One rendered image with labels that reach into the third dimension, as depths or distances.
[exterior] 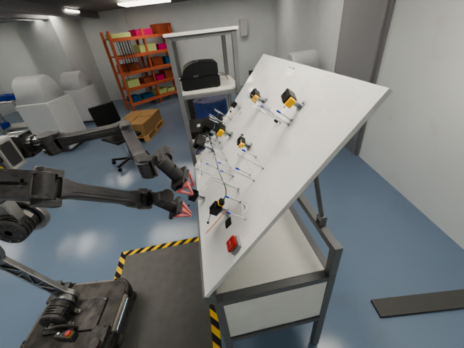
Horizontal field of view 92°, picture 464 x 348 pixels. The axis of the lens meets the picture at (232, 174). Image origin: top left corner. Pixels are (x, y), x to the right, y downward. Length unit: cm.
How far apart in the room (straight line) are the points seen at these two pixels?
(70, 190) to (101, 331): 131
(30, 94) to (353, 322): 580
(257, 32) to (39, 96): 645
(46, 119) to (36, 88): 56
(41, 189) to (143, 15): 852
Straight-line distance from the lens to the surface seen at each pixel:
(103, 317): 207
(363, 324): 213
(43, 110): 563
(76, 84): 741
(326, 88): 96
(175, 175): 92
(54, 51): 857
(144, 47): 792
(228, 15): 882
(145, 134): 508
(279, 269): 126
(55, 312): 206
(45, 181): 79
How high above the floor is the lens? 184
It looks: 33 degrees down
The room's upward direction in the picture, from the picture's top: 7 degrees counter-clockwise
